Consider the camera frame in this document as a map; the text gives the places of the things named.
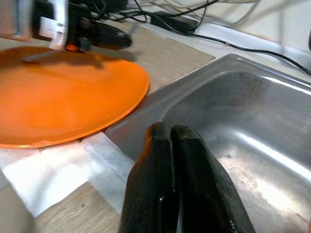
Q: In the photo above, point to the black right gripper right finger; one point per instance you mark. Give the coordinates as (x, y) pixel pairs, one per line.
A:
(206, 189)

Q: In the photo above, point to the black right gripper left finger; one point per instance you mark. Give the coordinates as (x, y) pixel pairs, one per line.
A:
(150, 184)

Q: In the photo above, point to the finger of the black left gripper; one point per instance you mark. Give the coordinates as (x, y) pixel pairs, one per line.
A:
(111, 37)

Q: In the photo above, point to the silver fork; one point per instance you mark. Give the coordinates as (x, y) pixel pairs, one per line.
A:
(39, 56)

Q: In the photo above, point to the orange plate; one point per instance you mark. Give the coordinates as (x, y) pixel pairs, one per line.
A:
(60, 102)

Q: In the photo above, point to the beige woven mat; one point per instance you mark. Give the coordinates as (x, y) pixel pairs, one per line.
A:
(170, 53)

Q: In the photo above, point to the black power adapter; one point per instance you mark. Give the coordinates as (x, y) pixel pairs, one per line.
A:
(175, 21)

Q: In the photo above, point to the stainless steel sink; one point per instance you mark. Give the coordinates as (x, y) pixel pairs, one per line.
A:
(243, 116)

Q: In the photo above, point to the white paper towel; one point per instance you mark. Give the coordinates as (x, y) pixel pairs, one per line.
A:
(56, 174)

